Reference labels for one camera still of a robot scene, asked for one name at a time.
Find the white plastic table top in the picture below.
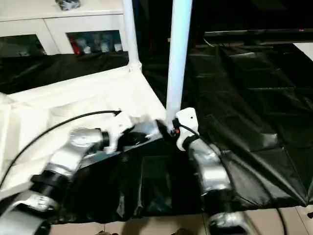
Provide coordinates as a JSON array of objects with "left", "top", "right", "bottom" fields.
[{"left": 0, "top": 65, "right": 172, "bottom": 194}]

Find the black work mat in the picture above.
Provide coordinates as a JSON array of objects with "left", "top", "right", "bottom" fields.
[{"left": 0, "top": 43, "right": 313, "bottom": 225}]

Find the black low shelf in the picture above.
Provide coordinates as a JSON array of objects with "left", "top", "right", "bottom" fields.
[{"left": 204, "top": 28, "right": 313, "bottom": 45}]

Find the white cabinet with glass doors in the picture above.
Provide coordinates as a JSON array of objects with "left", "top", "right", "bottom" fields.
[{"left": 0, "top": 0, "right": 130, "bottom": 56}]

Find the clear bag of dark parts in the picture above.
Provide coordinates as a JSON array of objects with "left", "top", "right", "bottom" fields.
[{"left": 55, "top": 0, "right": 81, "bottom": 12}]

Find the white flat panel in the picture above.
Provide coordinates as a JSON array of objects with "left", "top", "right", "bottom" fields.
[{"left": 293, "top": 43, "right": 313, "bottom": 61}]

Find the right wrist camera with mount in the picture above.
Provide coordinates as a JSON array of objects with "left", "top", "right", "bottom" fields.
[{"left": 175, "top": 107, "right": 200, "bottom": 151}]

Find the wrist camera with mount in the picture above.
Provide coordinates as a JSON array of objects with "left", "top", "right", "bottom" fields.
[
  {"left": 105, "top": 112, "right": 135, "bottom": 154},
  {"left": 175, "top": 107, "right": 200, "bottom": 151}
]

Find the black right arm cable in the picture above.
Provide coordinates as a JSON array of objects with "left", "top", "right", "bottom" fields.
[{"left": 179, "top": 124, "right": 287, "bottom": 235}]

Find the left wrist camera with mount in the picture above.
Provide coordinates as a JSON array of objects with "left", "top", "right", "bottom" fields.
[{"left": 105, "top": 112, "right": 135, "bottom": 154}]

